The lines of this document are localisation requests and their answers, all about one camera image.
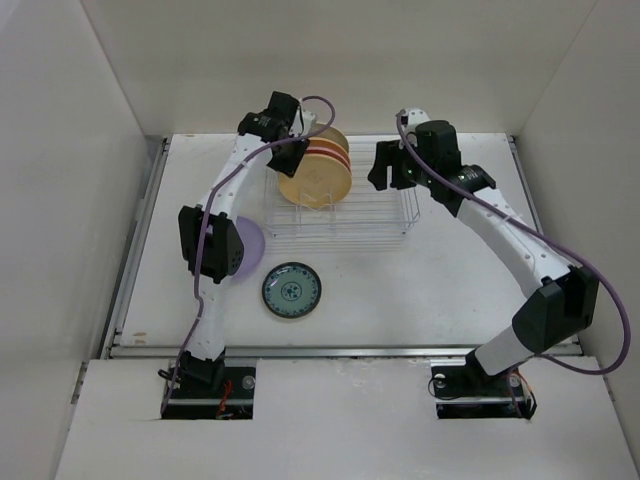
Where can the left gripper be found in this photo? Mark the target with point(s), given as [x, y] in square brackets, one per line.
[288, 165]

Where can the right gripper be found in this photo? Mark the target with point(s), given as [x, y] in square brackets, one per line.
[389, 153]

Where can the pink plate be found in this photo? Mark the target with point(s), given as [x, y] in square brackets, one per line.
[329, 148]

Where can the tan plate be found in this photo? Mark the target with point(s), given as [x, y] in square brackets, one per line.
[319, 180]

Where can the cream bear plate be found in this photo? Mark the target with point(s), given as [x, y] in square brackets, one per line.
[336, 136]

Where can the lilac plate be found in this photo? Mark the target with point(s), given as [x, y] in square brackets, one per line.
[254, 243]

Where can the small yellow patterned plate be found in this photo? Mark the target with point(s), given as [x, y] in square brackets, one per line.
[291, 290]

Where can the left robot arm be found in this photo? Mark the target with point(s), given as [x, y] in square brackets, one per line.
[213, 249]

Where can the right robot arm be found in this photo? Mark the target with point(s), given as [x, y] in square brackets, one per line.
[560, 296]

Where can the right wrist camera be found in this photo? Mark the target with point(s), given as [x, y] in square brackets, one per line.
[410, 118]

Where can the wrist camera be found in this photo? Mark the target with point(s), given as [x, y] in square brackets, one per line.
[304, 122]
[410, 118]

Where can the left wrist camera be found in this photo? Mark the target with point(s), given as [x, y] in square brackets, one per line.
[304, 122]

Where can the white wire dish rack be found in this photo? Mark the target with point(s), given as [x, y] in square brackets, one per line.
[365, 214]

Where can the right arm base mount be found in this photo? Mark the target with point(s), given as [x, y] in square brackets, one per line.
[457, 397]

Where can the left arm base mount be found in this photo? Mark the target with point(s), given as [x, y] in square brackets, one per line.
[235, 390]

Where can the aluminium frame rail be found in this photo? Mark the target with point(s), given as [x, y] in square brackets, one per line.
[436, 291]

